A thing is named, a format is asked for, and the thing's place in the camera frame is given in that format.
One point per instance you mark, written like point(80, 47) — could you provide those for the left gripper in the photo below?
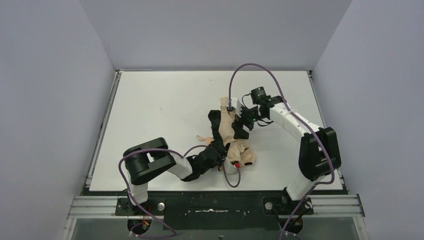
point(214, 134)

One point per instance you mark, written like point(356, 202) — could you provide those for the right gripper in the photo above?
point(241, 124)

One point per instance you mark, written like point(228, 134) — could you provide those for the beige folding umbrella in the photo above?
point(239, 152)

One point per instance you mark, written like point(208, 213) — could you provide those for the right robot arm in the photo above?
point(319, 154)

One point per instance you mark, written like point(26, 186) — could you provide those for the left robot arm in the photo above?
point(146, 161)

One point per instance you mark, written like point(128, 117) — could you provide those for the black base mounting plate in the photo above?
point(221, 210)

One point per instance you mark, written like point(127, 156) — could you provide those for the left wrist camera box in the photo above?
point(229, 168)

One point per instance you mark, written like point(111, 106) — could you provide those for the aluminium frame rail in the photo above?
point(326, 216)

